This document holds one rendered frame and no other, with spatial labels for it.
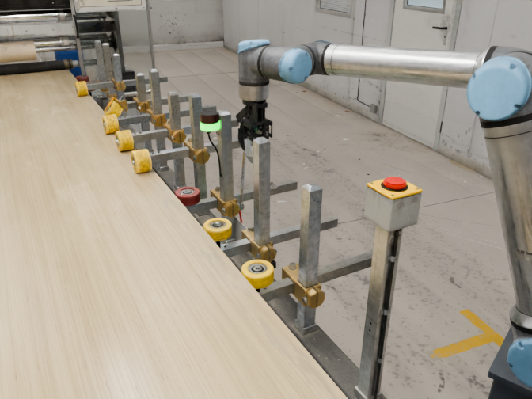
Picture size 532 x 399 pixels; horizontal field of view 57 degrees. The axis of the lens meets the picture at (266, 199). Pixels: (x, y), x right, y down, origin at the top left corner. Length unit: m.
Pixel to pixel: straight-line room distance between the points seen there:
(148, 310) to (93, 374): 0.19
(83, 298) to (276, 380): 0.49
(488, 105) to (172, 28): 9.36
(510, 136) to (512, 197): 0.13
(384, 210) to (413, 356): 1.55
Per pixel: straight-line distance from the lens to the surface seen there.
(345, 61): 1.39
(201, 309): 1.09
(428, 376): 2.30
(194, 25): 10.31
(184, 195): 1.58
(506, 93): 1.06
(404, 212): 0.89
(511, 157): 1.10
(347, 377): 1.23
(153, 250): 1.31
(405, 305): 2.64
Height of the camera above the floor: 1.58
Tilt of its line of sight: 26 degrees down
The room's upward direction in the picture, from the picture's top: straight up
